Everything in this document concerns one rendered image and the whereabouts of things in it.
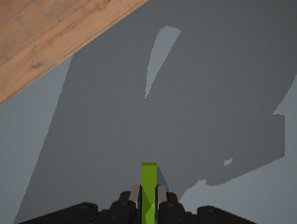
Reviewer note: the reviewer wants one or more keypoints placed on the lime green rod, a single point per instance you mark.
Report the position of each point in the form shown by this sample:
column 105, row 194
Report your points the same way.
column 148, row 183

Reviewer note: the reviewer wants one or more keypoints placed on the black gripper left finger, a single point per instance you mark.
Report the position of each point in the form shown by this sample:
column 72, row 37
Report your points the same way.
column 126, row 210

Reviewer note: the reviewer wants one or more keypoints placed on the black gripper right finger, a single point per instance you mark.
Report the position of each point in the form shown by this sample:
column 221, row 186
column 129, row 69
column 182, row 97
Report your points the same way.
column 169, row 211

